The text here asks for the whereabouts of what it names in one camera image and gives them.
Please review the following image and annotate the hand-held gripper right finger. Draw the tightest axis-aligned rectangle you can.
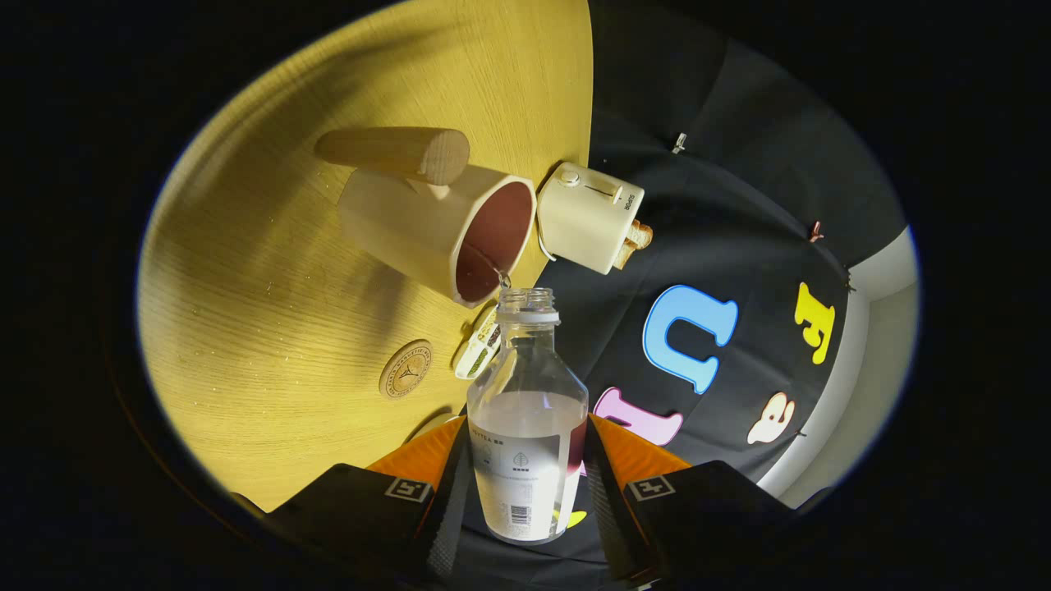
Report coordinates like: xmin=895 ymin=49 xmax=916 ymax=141
xmin=581 ymin=413 xmax=830 ymax=588

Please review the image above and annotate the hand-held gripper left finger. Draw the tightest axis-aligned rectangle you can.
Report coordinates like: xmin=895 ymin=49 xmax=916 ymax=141
xmin=234 ymin=415 xmax=473 ymax=589

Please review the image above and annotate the clear plastic juice bottle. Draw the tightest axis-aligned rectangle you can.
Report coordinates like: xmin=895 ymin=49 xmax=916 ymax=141
xmin=466 ymin=286 xmax=590 ymax=544

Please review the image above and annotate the round wooden coaster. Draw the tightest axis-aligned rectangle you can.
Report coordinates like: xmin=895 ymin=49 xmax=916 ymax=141
xmin=379 ymin=339 xmax=434 ymax=400

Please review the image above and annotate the beige cup with wooden handle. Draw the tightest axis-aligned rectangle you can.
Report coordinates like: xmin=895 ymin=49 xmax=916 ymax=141
xmin=314 ymin=126 xmax=538 ymax=309

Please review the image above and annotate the white divided bean dish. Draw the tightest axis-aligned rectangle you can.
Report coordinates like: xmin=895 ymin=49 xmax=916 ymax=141
xmin=454 ymin=305 xmax=503 ymax=380

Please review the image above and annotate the wooden table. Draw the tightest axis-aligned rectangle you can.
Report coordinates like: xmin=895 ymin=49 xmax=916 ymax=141
xmin=135 ymin=0 xmax=594 ymax=514

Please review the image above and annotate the cream toaster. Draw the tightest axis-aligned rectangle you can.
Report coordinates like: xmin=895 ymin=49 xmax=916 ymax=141
xmin=536 ymin=162 xmax=645 ymax=275

